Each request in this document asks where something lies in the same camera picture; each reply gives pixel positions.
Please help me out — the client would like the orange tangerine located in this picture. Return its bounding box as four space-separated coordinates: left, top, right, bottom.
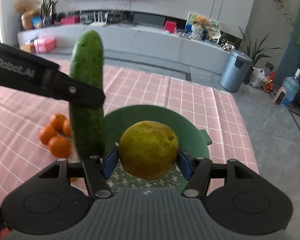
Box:
47 136 71 158
62 118 71 138
50 113 66 132
39 126 57 145

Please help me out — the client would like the green cucumber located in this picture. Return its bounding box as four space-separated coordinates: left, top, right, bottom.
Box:
68 29 106 162

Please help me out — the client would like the yellow-green pear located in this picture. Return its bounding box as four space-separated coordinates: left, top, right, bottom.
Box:
117 120 179 180

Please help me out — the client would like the green colander bowl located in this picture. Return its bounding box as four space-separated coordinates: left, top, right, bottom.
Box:
105 105 212 193

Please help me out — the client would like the pink storage box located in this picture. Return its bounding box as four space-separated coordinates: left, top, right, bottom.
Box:
33 36 55 54

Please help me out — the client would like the brown round vase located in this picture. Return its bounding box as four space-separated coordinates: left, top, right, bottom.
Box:
21 10 39 30

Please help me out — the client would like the pink box on cabinet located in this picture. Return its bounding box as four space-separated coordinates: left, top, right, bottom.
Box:
61 16 80 25

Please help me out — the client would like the white wifi router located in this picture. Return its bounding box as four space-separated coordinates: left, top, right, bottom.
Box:
90 11 109 27

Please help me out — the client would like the green plant on cabinet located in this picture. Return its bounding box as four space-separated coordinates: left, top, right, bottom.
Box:
40 0 59 28

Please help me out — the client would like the pink checkered tablecloth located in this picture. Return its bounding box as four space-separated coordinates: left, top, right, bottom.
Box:
0 65 257 203

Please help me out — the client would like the blue-grey pedal trash bin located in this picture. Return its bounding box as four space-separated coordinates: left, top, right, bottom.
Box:
219 50 252 93

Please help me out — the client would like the grey tv cabinet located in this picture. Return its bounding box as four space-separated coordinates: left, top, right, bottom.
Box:
18 24 230 74

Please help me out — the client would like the white plastic bag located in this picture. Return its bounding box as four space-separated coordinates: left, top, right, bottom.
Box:
250 68 266 88

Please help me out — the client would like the red box on cabinet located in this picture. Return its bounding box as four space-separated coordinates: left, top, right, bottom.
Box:
164 21 177 34

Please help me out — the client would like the blue water bottle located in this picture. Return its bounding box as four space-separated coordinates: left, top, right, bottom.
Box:
282 68 300 106

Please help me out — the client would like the potted plant beside bin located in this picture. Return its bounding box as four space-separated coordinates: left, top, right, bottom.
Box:
238 26 282 85

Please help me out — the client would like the teddy bear bouquet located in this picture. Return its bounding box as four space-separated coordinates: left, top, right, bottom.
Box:
185 12 221 41

